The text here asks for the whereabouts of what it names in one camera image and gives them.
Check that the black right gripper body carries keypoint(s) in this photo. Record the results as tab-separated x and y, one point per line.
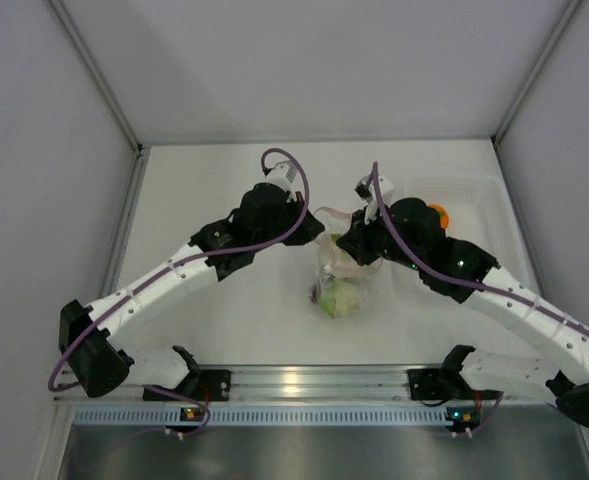
387	247

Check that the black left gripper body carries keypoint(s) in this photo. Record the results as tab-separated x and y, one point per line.
291	214

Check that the fake orange persimmon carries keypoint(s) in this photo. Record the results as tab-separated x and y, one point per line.
444	218

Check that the clear zip top bag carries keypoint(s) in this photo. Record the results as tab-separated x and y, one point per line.
336	223

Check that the fake white cauliflower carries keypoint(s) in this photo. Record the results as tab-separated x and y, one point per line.
338	266

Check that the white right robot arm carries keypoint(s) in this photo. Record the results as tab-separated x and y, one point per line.
470	276

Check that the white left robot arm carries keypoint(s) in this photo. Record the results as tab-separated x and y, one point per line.
94	339

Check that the fake red grape bunch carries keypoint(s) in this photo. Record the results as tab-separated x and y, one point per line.
316	292

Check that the fake green apple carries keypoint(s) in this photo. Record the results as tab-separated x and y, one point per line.
328	296

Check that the white perforated plastic basket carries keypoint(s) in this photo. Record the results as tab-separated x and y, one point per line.
479	211

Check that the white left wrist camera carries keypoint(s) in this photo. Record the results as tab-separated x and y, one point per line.
282	175

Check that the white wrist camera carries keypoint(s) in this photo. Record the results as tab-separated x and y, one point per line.
282	175
374	190

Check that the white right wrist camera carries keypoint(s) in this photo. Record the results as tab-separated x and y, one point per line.
374	190

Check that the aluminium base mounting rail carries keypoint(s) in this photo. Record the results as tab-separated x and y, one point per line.
314	382

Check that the aluminium frame rail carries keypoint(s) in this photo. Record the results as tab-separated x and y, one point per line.
92	67

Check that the white slotted cable duct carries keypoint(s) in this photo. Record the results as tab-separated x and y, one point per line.
234	416

